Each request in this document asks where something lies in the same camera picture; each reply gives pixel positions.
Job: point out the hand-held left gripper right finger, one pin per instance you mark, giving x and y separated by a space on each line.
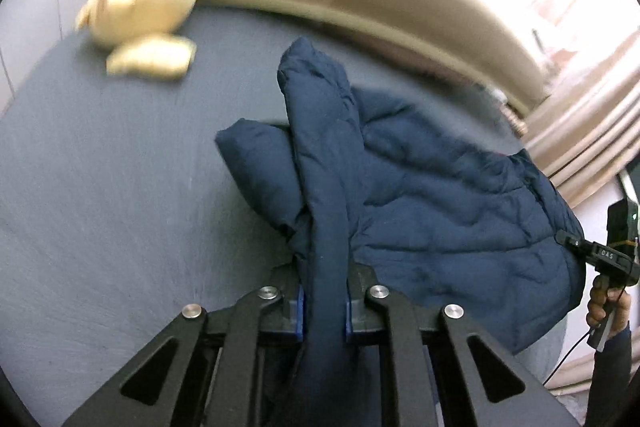
356 312

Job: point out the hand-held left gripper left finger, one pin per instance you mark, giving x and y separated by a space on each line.
292 312

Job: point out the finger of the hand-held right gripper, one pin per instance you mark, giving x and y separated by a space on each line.
572 243

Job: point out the dark navy puffer jacket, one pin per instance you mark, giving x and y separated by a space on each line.
425 207

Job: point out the person's right forearm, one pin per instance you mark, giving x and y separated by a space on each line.
607 382

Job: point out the person's right hand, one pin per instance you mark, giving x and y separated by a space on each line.
597 307

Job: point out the beige curtain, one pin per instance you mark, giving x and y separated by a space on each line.
590 132

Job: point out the grey bed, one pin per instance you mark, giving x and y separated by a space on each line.
125 207

